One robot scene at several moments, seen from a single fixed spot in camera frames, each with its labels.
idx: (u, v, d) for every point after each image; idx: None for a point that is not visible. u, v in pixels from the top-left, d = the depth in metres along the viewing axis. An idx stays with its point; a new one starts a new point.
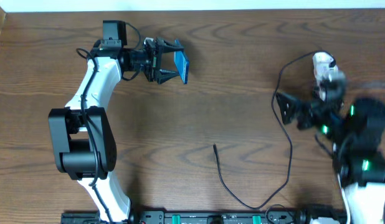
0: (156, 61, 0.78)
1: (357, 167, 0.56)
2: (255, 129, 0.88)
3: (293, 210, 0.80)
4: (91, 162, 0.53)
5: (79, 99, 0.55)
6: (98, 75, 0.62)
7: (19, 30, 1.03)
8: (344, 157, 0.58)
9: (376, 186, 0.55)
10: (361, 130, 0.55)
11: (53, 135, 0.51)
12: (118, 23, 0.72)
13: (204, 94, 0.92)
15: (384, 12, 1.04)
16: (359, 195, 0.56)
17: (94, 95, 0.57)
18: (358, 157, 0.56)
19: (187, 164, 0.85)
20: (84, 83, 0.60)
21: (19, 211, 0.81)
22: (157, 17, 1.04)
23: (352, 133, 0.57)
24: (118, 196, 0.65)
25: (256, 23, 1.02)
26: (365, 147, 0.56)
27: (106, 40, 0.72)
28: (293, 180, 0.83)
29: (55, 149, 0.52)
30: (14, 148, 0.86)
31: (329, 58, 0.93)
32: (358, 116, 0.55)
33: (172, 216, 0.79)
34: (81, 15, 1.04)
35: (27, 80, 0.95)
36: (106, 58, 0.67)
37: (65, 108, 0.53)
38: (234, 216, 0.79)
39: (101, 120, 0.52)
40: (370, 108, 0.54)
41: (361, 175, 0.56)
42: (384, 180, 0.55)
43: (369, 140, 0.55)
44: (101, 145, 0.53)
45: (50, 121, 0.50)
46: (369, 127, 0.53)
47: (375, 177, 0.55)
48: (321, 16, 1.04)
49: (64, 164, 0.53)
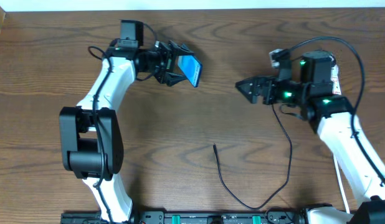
0: (170, 63, 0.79)
1: (320, 104, 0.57)
2: (255, 129, 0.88)
3: (292, 210, 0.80)
4: (98, 162, 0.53)
5: (91, 99, 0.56)
6: (112, 76, 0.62)
7: (19, 29, 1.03)
8: (308, 102, 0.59)
9: (340, 114, 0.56)
10: (317, 71, 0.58)
11: (63, 132, 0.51)
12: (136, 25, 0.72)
13: (204, 94, 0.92)
15: (384, 12, 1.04)
16: (329, 121, 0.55)
17: (106, 96, 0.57)
18: (316, 98, 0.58)
19: (187, 164, 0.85)
20: (98, 83, 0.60)
21: (19, 211, 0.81)
22: (157, 16, 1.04)
23: (311, 78, 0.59)
24: (121, 198, 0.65)
25: (256, 23, 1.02)
26: (323, 89, 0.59)
27: (123, 40, 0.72)
28: (293, 180, 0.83)
29: (63, 146, 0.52)
30: (14, 147, 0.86)
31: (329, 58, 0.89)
32: (310, 60, 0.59)
33: (172, 216, 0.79)
34: (81, 14, 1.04)
35: (27, 79, 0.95)
36: (122, 60, 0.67)
37: (76, 107, 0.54)
38: (234, 216, 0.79)
39: (111, 122, 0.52)
40: (316, 53, 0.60)
41: (325, 109, 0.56)
42: (346, 109, 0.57)
43: (323, 81, 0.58)
44: (109, 146, 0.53)
45: (60, 118, 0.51)
46: (319, 66, 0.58)
47: (337, 105, 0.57)
48: (322, 16, 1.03)
49: (70, 162, 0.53)
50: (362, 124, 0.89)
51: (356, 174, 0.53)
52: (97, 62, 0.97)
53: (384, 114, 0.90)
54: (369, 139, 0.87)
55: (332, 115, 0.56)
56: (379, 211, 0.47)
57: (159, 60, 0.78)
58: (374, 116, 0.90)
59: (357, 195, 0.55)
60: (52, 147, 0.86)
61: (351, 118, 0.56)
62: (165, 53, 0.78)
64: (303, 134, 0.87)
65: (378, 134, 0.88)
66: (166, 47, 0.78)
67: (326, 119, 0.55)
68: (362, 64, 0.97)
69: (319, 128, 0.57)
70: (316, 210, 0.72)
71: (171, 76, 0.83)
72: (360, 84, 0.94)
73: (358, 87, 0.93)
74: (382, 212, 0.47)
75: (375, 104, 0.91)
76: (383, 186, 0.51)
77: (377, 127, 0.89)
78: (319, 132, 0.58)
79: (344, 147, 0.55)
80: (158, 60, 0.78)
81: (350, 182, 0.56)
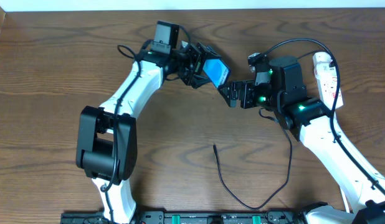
0: (199, 66, 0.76)
1: (296, 111, 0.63)
2: (256, 129, 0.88)
3: (292, 210, 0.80)
4: (109, 166, 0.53)
5: (115, 103, 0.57)
6: (140, 81, 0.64)
7: (19, 29, 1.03)
8: (285, 111, 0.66)
9: (319, 119, 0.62)
10: (287, 80, 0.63)
11: (82, 131, 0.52)
12: (171, 28, 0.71)
13: (204, 94, 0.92)
15: (382, 12, 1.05)
16: (308, 127, 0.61)
17: (130, 102, 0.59)
18: (291, 106, 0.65)
19: (187, 164, 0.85)
20: (125, 87, 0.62)
21: (18, 211, 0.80)
22: (157, 16, 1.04)
23: (283, 86, 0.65)
24: (124, 200, 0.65)
25: (256, 23, 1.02)
26: (296, 96, 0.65)
27: (157, 42, 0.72)
28: (293, 180, 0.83)
29: (79, 145, 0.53)
30: (14, 147, 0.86)
31: (329, 58, 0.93)
32: (278, 69, 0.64)
33: (172, 216, 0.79)
34: (81, 14, 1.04)
35: (27, 79, 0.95)
36: (152, 65, 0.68)
37: (99, 108, 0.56)
38: (234, 216, 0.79)
39: (130, 130, 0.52)
40: (281, 60, 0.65)
41: (303, 116, 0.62)
42: (323, 113, 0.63)
43: (295, 88, 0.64)
44: (123, 154, 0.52)
45: (81, 117, 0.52)
46: (288, 74, 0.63)
47: (313, 110, 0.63)
48: (321, 16, 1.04)
49: (83, 161, 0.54)
50: (362, 124, 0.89)
51: (346, 180, 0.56)
52: (97, 62, 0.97)
53: (384, 114, 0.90)
54: (370, 139, 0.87)
55: (310, 122, 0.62)
56: (377, 218, 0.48)
57: (189, 62, 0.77)
58: (374, 116, 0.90)
59: (352, 202, 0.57)
60: (52, 147, 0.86)
61: (330, 122, 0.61)
62: (195, 55, 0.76)
64: None
65: (378, 134, 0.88)
66: (197, 50, 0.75)
67: (304, 126, 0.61)
68: (362, 64, 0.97)
69: (301, 135, 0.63)
70: (315, 213, 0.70)
71: (197, 79, 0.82)
72: (360, 84, 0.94)
73: (357, 87, 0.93)
74: (379, 218, 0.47)
75: (375, 104, 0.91)
76: (375, 188, 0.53)
77: (376, 126, 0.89)
78: (301, 139, 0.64)
79: (327, 152, 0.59)
80: (188, 63, 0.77)
81: (344, 190, 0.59)
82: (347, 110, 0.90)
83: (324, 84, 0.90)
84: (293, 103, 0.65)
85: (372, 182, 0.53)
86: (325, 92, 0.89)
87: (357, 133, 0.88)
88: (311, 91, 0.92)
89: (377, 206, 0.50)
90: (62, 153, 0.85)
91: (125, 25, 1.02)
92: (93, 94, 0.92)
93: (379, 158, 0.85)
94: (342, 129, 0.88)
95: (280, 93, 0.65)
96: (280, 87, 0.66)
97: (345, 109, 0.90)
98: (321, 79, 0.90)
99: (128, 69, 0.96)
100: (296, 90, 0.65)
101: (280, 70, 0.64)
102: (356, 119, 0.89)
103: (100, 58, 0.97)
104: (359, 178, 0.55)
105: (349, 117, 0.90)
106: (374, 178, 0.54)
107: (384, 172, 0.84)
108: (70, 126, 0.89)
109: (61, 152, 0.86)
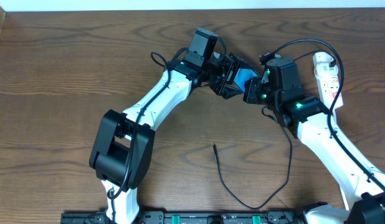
0: (230, 75, 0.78)
1: (294, 109, 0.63)
2: (255, 129, 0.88)
3: (291, 210, 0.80)
4: (121, 173, 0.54)
5: (138, 111, 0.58)
6: (167, 92, 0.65)
7: (20, 29, 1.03)
8: (282, 109, 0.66)
9: (316, 116, 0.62)
10: (285, 79, 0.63)
11: (100, 133, 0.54)
12: (208, 40, 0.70)
13: (205, 94, 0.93)
15: (383, 13, 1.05)
16: (306, 124, 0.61)
17: (153, 113, 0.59)
18: (290, 104, 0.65)
19: (187, 164, 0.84)
20: (151, 96, 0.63)
21: (17, 211, 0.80)
22: (157, 16, 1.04)
23: (280, 86, 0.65)
24: (129, 203, 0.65)
25: (256, 23, 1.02)
26: (293, 94, 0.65)
27: (191, 52, 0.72)
28: (292, 180, 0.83)
29: (95, 145, 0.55)
30: (14, 148, 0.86)
31: (329, 57, 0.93)
32: (273, 68, 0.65)
33: (172, 216, 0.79)
34: (81, 14, 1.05)
35: (27, 80, 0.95)
36: (181, 77, 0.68)
37: (123, 114, 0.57)
38: (234, 216, 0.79)
39: (147, 143, 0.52)
40: (278, 60, 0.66)
41: (299, 113, 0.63)
42: (319, 111, 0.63)
43: (292, 86, 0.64)
44: (135, 164, 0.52)
45: (103, 120, 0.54)
46: (284, 74, 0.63)
47: (310, 108, 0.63)
48: (321, 16, 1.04)
49: (97, 162, 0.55)
50: (362, 124, 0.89)
51: (343, 175, 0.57)
52: (97, 62, 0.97)
53: (384, 114, 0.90)
54: (370, 139, 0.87)
55: (308, 118, 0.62)
56: (373, 209, 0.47)
57: (221, 71, 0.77)
58: (374, 116, 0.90)
59: (349, 196, 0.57)
60: (52, 147, 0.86)
61: (327, 119, 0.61)
62: (227, 64, 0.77)
64: None
65: (378, 134, 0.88)
66: (230, 58, 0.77)
67: (302, 123, 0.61)
68: (362, 64, 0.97)
69: (298, 133, 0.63)
70: (314, 211, 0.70)
71: (228, 89, 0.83)
72: (361, 85, 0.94)
73: (357, 88, 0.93)
74: (375, 209, 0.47)
75: (375, 104, 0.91)
76: (370, 182, 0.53)
77: (377, 126, 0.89)
78: (299, 137, 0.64)
79: (326, 150, 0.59)
80: (220, 72, 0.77)
81: (342, 187, 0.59)
82: (347, 110, 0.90)
83: (324, 84, 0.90)
84: (290, 101, 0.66)
85: (368, 175, 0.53)
86: (325, 92, 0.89)
87: (357, 133, 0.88)
88: (311, 91, 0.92)
89: (373, 198, 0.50)
90: (62, 152, 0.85)
91: (125, 25, 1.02)
92: (93, 94, 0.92)
93: (379, 158, 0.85)
94: (341, 129, 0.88)
95: (278, 92, 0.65)
96: (278, 86, 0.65)
97: (344, 109, 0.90)
98: (321, 79, 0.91)
99: (128, 69, 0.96)
100: (293, 89, 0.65)
101: (277, 69, 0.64)
102: (356, 119, 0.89)
103: (100, 58, 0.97)
104: (355, 172, 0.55)
105: (348, 116, 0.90)
106: (370, 172, 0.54)
107: (384, 172, 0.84)
108: (70, 126, 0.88)
109: (61, 152, 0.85)
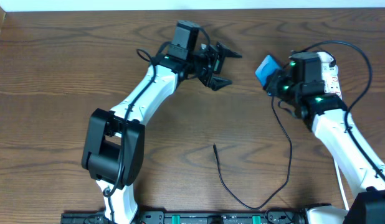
0: (216, 65, 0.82)
1: (313, 102, 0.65)
2: (255, 129, 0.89)
3: (291, 210, 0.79)
4: (114, 170, 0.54)
5: (126, 107, 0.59)
6: (153, 86, 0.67)
7: (20, 29, 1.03)
8: (301, 101, 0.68)
9: (334, 111, 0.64)
10: (307, 71, 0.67)
11: (90, 133, 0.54)
12: (190, 32, 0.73)
13: (205, 94, 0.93)
15: (382, 13, 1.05)
16: (323, 117, 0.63)
17: (141, 107, 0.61)
18: (309, 97, 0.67)
19: (187, 164, 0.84)
20: (137, 92, 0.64)
21: (16, 211, 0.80)
22: (157, 16, 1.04)
23: (302, 78, 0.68)
24: (127, 201, 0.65)
25: (256, 23, 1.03)
26: (314, 88, 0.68)
27: (174, 45, 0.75)
28: (292, 180, 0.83)
29: (86, 146, 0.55)
30: (14, 147, 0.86)
31: (329, 58, 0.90)
32: (299, 61, 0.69)
33: (172, 216, 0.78)
34: (81, 14, 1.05)
35: (27, 80, 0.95)
36: (167, 71, 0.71)
37: (110, 112, 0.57)
38: (235, 216, 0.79)
39: (137, 138, 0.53)
40: (304, 55, 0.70)
41: (318, 106, 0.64)
42: (337, 107, 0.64)
43: (314, 81, 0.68)
44: (128, 161, 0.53)
45: (91, 119, 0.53)
46: (308, 66, 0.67)
47: (330, 103, 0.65)
48: (321, 16, 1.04)
49: (89, 163, 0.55)
50: (362, 124, 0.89)
51: (352, 168, 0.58)
52: (97, 63, 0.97)
53: (384, 114, 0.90)
54: (369, 139, 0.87)
55: (325, 112, 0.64)
56: (378, 203, 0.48)
57: (207, 62, 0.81)
58: (374, 117, 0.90)
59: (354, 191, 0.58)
60: (52, 147, 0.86)
61: (344, 116, 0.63)
62: (213, 55, 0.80)
64: (303, 134, 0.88)
65: (377, 134, 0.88)
66: (215, 48, 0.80)
67: (319, 116, 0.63)
68: (361, 64, 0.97)
69: (313, 126, 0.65)
70: (315, 210, 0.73)
71: (217, 81, 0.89)
72: (361, 85, 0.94)
73: (357, 87, 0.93)
74: (380, 203, 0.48)
75: (375, 104, 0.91)
76: (378, 177, 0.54)
77: (377, 126, 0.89)
78: (313, 129, 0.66)
79: (339, 144, 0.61)
80: (206, 63, 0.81)
81: (349, 182, 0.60)
82: None
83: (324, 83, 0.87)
84: (310, 96, 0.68)
85: (377, 171, 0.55)
86: None
87: None
88: None
89: (378, 192, 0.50)
90: (62, 153, 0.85)
91: (125, 25, 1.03)
92: (93, 94, 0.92)
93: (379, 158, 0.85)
94: None
95: (299, 84, 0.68)
96: (301, 79, 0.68)
97: None
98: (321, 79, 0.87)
99: (128, 69, 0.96)
100: (315, 84, 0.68)
101: (302, 61, 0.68)
102: (356, 119, 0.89)
103: (100, 58, 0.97)
104: (363, 166, 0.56)
105: None
106: (379, 168, 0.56)
107: None
108: (70, 126, 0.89)
109: (61, 152, 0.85)
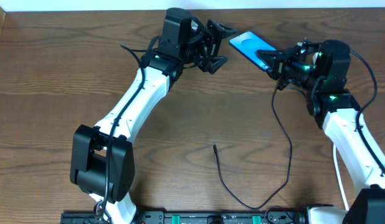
0: (213, 48, 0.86)
1: (327, 100, 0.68)
2: (255, 129, 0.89)
3: (291, 210, 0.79)
4: (103, 186, 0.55)
5: (112, 122, 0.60)
6: (142, 93, 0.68)
7: (20, 29, 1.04)
8: (317, 97, 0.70)
9: (345, 110, 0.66)
10: (331, 70, 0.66)
11: (76, 151, 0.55)
12: (180, 27, 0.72)
13: (205, 94, 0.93)
15: (380, 13, 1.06)
16: (334, 115, 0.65)
17: (128, 121, 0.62)
18: (324, 94, 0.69)
19: (187, 164, 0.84)
20: (125, 102, 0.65)
21: (15, 211, 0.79)
22: (157, 16, 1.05)
23: (324, 74, 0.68)
24: (122, 206, 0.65)
25: (255, 23, 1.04)
26: (333, 86, 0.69)
27: (165, 41, 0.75)
28: (293, 180, 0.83)
29: (73, 163, 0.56)
30: (14, 148, 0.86)
31: None
32: (326, 56, 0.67)
33: (172, 216, 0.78)
34: (81, 14, 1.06)
35: (27, 80, 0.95)
36: (158, 74, 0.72)
37: (95, 127, 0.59)
38: (234, 216, 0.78)
39: (124, 156, 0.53)
40: (333, 49, 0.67)
41: (331, 104, 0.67)
42: (351, 107, 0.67)
43: (336, 79, 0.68)
44: (115, 176, 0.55)
45: (76, 137, 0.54)
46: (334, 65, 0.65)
47: (343, 102, 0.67)
48: (321, 17, 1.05)
49: (78, 178, 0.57)
50: None
51: (357, 165, 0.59)
52: (97, 62, 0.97)
53: (384, 114, 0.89)
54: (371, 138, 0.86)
55: (337, 110, 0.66)
56: (380, 200, 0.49)
57: (202, 46, 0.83)
58: (374, 116, 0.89)
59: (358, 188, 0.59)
60: (52, 147, 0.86)
61: (355, 115, 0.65)
62: (208, 38, 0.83)
64: (303, 134, 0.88)
65: (379, 134, 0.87)
66: (209, 33, 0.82)
67: (331, 113, 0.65)
68: (361, 64, 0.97)
69: (324, 124, 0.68)
70: (316, 208, 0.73)
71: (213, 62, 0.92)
72: (361, 84, 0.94)
73: (357, 87, 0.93)
74: (381, 200, 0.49)
75: (375, 104, 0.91)
76: (383, 176, 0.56)
77: (377, 126, 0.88)
78: (324, 127, 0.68)
79: (347, 142, 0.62)
80: (202, 46, 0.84)
81: (353, 180, 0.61)
82: None
83: None
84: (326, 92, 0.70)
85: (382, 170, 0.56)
86: None
87: None
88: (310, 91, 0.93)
89: (380, 190, 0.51)
90: (63, 153, 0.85)
91: (126, 25, 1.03)
92: (93, 94, 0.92)
93: None
94: None
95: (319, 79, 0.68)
96: (323, 73, 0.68)
97: None
98: None
99: (128, 69, 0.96)
100: (336, 82, 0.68)
101: (329, 58, 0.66)
102: None
103: (100, 58, 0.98)
104: (369, 164, 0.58)
105: None
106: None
107: None
108: (70, 126, 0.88)
109: (61, 152, 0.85)
